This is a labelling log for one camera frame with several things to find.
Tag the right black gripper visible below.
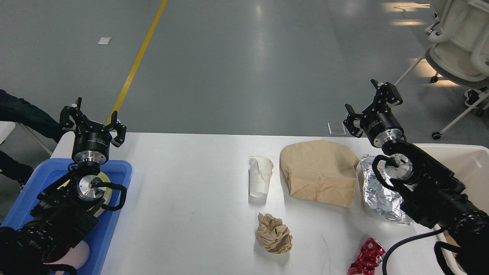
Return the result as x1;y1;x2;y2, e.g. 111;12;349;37
343;79;405;148

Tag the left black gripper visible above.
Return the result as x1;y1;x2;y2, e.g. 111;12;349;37
59;97;127;165

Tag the yellow plastic plate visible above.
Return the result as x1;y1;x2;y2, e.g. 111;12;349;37
63;172;112;205

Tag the pink mug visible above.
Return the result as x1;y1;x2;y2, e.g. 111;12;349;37
44;241;90;270

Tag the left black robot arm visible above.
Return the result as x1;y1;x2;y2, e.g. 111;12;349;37
1;97;127;275

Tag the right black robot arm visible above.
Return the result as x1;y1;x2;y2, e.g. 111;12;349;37
343;79;489;275

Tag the clear floor plate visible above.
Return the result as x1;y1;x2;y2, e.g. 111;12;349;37
328;123;347;136

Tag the brown paper bag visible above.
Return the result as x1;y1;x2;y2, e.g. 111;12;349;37
280;140;359;208

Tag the dark clothed person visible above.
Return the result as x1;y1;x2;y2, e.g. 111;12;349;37
0;89;66;143

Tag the white floor marker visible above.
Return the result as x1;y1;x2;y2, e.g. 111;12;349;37
97;37;112;45

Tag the crumpled aluminium foil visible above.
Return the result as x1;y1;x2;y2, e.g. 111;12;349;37
360;154;414;226

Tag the white office chair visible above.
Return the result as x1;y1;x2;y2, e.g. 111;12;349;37
393;0;489;140

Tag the beige waste bin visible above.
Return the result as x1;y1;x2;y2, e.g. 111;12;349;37
414;143;489;275

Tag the white paper cup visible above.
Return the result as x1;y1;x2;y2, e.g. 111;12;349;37
249;155;274;199

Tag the red shiny wrapper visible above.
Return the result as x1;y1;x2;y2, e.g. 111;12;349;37
347;237;386;275

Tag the crumpled brown paper ball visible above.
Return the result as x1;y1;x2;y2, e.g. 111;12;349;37
256;213;293;254

